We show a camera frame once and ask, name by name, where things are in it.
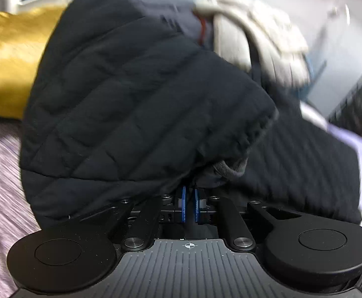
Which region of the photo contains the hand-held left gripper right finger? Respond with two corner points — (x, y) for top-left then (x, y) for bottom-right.
(194, 187), (303, 253)

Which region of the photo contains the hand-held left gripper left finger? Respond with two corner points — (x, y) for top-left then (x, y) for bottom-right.
(69, 186), (188, 254)

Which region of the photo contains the black quilted jacket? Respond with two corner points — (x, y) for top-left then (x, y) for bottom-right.
(19, 0), (362, 228)

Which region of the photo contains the pink grey striped bed sheet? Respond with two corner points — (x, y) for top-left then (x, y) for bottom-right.
(0, 120), (42, 298)

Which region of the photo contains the beige quilted jacket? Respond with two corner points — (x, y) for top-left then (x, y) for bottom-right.
(193, 0), (311, 87)

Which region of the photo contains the gold velvet cloth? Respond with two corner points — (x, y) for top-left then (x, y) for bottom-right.
(0, 5), (66, 121)

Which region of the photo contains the black wire rack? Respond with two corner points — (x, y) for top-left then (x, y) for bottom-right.
(327, 71), (362, 147)

